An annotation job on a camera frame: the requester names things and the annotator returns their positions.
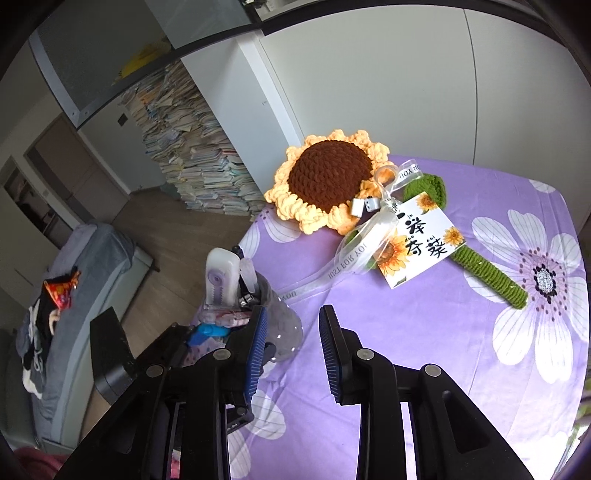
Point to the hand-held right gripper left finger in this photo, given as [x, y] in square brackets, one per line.
[258, 350]

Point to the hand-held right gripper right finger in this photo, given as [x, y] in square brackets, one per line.
[328, 355]

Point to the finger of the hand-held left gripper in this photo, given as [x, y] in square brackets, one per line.
[168, 344]
[240, 419]

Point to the grey dotted pen holder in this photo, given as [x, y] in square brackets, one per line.
[284, 327]

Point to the blue pen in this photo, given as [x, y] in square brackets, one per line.
[210, 333]

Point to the pink patterned pen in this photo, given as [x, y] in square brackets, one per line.
[221, 318]

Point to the white correction tape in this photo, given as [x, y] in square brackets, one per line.
[221, 277]

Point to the pile of dark clothes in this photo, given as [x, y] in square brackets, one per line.
[37, 341]

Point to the red snack packet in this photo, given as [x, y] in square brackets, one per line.
[62, 288]

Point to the purple floral tablecloth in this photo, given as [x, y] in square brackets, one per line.
[415, 332]

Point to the grey bed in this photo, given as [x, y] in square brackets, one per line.
[78, 272]

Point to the white printed ribbon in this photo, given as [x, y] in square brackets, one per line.
[358, 249]

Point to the sunflower gift card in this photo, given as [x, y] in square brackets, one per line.
[415, 240]

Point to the small white plastic box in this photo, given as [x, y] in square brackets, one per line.
[356, 206]

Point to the crochet sunflower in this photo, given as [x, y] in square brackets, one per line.
[330, 170]

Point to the brown wooden door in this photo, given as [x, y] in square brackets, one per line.
[78, 175]

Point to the floor pile of magazines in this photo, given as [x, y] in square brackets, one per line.
[194, 152]

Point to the white bookcase cabinet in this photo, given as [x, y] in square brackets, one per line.
[369, 83]

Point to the yellow plush toy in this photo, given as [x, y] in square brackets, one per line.
[143, 57]

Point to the dark glass cabinet door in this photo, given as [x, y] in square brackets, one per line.
[115, 46]

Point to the black wall switch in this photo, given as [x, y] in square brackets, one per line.
[122, 121]

